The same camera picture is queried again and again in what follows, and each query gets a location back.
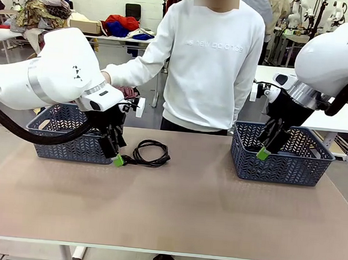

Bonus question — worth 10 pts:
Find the person's right forearm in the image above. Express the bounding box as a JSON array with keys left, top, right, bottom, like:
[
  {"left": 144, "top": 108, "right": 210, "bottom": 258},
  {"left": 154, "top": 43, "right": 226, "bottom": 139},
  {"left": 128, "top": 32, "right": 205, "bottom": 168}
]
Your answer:
[{"left": 108, "top": 48, "right": 166, "bottom": 90}]

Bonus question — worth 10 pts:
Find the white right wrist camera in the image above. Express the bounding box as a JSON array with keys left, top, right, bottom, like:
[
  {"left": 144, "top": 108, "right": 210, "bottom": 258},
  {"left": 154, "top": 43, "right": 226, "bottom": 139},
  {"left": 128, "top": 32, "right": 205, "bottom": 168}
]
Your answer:
[{"left": 249, "top": 79, "right": 280, "bottom": 105}]

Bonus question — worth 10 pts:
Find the white background table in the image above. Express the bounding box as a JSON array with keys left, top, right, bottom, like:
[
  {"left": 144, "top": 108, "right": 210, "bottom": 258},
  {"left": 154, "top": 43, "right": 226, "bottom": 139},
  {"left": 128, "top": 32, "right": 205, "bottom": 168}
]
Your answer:
[{"left": 87, "top": 34, "right": 157, "bottom": 50}]

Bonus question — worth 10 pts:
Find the black office chair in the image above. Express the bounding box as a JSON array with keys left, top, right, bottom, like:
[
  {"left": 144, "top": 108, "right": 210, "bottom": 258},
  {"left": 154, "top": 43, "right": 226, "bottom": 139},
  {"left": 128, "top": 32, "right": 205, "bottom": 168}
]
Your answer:
[{"left": 124, "top": 3, "right": 142, "bottom": 22}]

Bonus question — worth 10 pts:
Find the blue-grey plastic basket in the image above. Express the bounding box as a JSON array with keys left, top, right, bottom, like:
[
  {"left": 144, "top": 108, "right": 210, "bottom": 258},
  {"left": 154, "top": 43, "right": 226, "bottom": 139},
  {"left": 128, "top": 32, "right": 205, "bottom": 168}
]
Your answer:
[
  {"left": 228, "top": 119, "right": 338, "bottom": 189},
  {"left": 23, "top": 100, "right": 126, "bottom": 166}
]

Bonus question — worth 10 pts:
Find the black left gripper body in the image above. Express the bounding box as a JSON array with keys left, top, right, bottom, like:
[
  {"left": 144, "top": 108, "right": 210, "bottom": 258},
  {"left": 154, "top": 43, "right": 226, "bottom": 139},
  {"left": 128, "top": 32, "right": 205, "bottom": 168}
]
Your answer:
[{"left": 84, "top": 103, "right": 128, "bottom": 138}]

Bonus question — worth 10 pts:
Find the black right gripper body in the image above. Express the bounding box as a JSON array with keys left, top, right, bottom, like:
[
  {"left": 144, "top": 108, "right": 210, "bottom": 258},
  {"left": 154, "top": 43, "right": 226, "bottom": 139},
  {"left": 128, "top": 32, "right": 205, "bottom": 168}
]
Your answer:
[{"left": 265, "top": 89, "right": 314, "bottom": 133}]

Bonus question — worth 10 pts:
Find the person's left forearm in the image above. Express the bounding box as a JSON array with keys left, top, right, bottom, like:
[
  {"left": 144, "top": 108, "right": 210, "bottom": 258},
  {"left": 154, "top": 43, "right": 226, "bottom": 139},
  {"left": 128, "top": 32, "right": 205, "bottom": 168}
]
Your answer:
[{"left": 230, "top": 71, "right": 259, "bottom": 133}]

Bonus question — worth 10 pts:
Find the black power cable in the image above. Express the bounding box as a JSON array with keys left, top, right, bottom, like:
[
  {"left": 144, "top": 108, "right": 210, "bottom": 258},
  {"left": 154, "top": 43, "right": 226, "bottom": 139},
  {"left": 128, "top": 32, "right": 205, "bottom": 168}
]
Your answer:
[
  {"left": 120, "top": 137, "right": 173, "bottom": 169},
  {"left": 246, "top": 143, "right": 266, "bottom": 153}
]

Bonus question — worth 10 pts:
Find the white table leg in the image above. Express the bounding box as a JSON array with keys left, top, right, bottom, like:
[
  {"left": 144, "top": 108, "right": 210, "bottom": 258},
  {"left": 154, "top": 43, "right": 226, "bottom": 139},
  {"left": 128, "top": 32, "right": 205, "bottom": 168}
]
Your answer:
[{"left": 72, "top": 244, "right": 89, "bottom": 260}]

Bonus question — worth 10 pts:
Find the blue cloth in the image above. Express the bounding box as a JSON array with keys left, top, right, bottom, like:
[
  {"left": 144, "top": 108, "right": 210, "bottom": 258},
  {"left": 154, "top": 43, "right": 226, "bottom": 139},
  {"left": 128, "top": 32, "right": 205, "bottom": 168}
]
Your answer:
[{"left": 105, "top": 20, "right": 131, "bottom": 39}]

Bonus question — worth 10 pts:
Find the person in white sweatshirt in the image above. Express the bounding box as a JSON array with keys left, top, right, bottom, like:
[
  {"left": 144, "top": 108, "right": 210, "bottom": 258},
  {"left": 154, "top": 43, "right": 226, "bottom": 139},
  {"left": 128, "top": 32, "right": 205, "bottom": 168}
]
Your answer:
[{"left": 97, "top": 0, "right": 269, "bottom": 139}]

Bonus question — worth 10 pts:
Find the black tripod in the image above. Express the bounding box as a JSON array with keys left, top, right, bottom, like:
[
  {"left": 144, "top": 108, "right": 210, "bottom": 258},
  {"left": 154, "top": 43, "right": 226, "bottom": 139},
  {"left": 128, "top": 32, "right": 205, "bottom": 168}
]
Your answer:
[{"left": 301, "top": 0, "right": 329, "bottom": 38}]

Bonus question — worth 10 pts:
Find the black right arm hose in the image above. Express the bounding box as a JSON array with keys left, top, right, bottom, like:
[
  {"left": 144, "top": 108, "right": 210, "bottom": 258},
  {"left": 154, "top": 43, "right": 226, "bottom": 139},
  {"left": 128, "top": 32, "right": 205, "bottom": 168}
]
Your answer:
[{"left": 323, "top": 74, "right": 348, "bottom": 118}]

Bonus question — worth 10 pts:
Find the beige cardboard box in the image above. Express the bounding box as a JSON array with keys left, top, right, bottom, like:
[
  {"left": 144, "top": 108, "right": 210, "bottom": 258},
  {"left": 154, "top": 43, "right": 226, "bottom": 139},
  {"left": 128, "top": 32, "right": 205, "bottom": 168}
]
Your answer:
[{"left": 67, "top": 17, "right": 104, "bottom": 37}]

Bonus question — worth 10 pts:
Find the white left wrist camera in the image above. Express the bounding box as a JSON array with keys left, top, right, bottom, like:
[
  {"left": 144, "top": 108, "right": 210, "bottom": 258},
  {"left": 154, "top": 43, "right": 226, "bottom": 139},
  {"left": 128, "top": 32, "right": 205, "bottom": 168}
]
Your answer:
[{"left": 120, "top": 96, "right": 146, "bottom": 119}]

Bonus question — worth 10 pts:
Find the red checkered cloth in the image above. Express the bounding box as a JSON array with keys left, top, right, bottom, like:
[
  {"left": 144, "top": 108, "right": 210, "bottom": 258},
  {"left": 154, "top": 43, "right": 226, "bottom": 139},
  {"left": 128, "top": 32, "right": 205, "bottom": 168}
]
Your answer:
[{"left": 112, "top": 83, "right": 141, "bottom": 100}]

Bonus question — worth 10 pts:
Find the person in grey hood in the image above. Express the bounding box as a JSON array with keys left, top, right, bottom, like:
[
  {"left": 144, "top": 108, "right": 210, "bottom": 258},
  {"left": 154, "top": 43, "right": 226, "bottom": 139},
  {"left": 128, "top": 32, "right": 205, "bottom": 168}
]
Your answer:
[{"left": 235, "top": 0, "right": 276, "bottom": 65}]

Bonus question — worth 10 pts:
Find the patterned clothes pile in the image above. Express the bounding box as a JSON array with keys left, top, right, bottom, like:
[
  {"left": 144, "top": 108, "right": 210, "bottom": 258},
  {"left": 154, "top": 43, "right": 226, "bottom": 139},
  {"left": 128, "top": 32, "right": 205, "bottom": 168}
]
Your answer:
[{"left": 9, "top": 0, "right": 74, "bottom": 38}]

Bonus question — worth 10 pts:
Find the person in beige jacket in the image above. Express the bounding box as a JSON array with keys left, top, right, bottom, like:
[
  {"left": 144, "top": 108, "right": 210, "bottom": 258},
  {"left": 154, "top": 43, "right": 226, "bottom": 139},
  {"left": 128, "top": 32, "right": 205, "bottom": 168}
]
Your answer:
[{"left": 265, "top": 0, "right": 291, "bottom": 29}]

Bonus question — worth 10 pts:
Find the person's right hand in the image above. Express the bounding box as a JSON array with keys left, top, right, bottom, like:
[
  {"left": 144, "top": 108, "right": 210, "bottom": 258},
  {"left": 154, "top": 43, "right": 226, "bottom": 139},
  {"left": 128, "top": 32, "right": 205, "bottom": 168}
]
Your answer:
[{"left": 100, "top": 70, "right": 114, "bottom": 86}]

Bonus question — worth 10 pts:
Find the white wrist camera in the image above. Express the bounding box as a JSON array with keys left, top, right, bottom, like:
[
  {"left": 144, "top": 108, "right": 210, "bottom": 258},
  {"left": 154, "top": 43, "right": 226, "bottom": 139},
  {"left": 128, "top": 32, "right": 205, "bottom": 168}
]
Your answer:
[
  {"left": 120, "top": 96, "right": 146, "bottom": 119},
  {"left": 249, "top": 79, "right": 280, "bottom": 105}
]

